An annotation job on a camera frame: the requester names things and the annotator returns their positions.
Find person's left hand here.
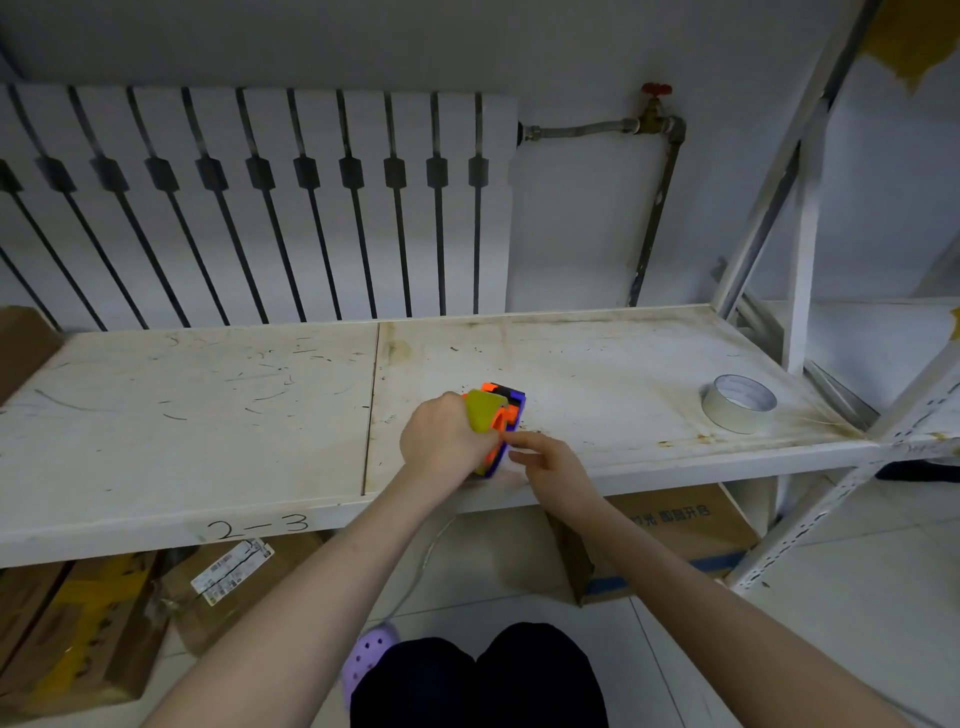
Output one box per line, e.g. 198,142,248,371
399,391,504,489

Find person's right hand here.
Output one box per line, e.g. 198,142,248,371
506,431,604,525

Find orange blue yellow tape dispenser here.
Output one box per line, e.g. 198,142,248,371
460,381,528,481

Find person's left forearm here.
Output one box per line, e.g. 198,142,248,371
141,468,440,728

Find person's right forearm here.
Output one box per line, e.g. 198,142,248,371
546,491,912,728

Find cardboard box with blue stripe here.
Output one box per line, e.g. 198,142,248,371
546,482,763,608

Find white tape roll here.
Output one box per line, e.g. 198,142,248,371
700,373,780,436

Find person's black trousers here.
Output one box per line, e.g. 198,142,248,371
369,621,610,728

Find purple clog shoe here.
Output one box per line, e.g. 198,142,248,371
340,621,403,714

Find white metal shelf rack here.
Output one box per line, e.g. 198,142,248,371
0,0,960,594
738,238,960,451

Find cardboard box with white label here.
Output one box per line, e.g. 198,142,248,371
152,531,335,659

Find metal pipe with red valve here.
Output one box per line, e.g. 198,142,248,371
519,81,688,309

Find white radiator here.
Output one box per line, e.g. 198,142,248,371
0,81,521,333

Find cardboard box with yellow print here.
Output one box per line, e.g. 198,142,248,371
0,549,172,726

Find plain brown cardboard box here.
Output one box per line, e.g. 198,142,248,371
0,305,66,408

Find white cable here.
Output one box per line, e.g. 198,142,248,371
366,512,460,640

